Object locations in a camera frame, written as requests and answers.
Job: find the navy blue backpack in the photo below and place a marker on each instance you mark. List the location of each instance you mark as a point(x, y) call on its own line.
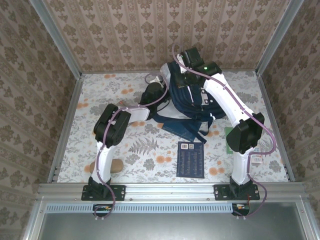
point(190, 105)

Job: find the blue book with yellow label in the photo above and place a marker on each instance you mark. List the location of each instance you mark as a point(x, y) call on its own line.
point(180, 130)

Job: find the navy book with QR codes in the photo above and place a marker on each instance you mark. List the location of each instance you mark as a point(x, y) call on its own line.
point(190, 160)

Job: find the tan fabric pencil case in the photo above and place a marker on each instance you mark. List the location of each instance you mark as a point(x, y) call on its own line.
point(117, 166)

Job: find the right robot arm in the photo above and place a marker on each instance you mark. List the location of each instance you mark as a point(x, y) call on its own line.
point(245, 132)

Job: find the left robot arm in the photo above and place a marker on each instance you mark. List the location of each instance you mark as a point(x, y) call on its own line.
point(110, 127)

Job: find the floral table cover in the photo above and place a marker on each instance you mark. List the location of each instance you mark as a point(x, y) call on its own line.
point(112, 87)

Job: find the green card box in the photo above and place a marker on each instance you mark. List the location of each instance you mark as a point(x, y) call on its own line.
point(228, 149)

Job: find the grey metal panel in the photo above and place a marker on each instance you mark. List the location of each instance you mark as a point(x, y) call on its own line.
point(162, 227)

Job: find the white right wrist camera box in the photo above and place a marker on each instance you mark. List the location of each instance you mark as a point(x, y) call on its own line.
point(183, 70)

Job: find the thin aluminium rail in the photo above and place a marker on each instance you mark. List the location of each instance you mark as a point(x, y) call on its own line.
point(112, 70)

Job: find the aluminium side rail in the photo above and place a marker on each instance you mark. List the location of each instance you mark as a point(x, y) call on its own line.
point(271, 112)
point(68, 122)

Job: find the aluminium frame post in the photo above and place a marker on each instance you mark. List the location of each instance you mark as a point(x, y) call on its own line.
point(56, 42)
point(277, 40)

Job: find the aluminium cross rail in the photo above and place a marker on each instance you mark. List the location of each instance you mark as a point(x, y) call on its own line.
point(170, 191)

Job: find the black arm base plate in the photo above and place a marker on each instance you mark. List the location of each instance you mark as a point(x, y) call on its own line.
point(117, 192)
point(220, 192)

